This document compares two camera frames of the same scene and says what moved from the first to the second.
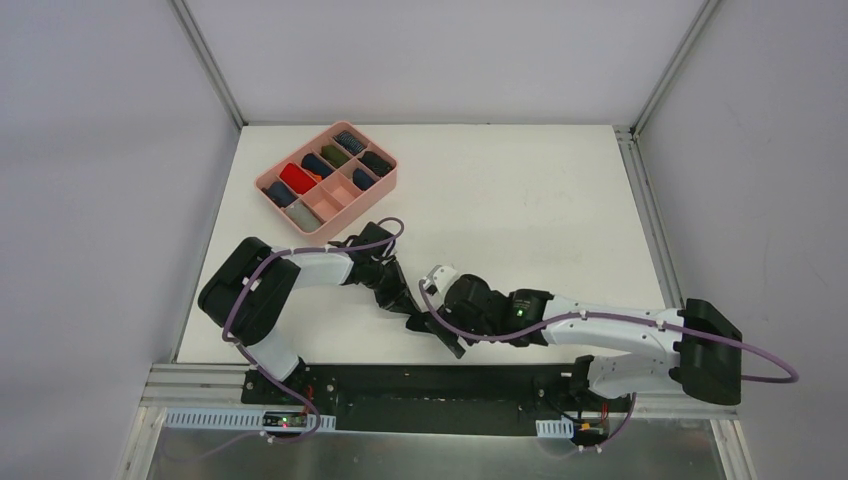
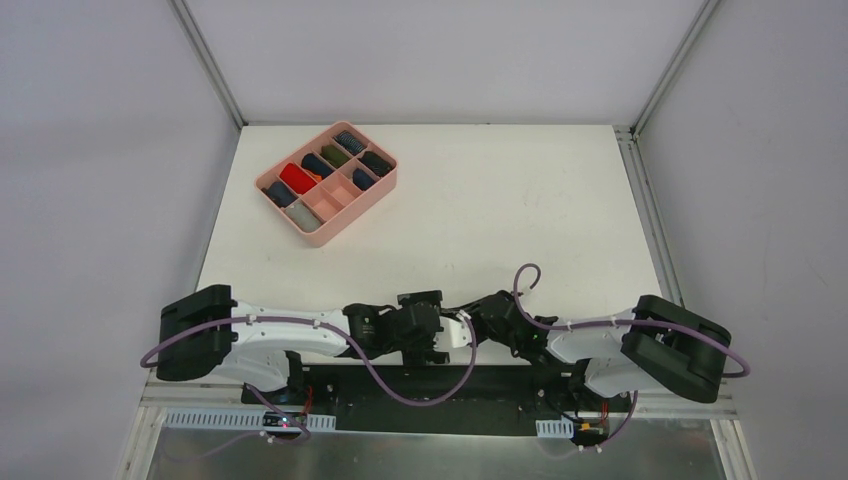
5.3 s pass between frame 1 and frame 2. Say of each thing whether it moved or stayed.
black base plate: stayed
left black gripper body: moved
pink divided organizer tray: stayed
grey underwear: stayed
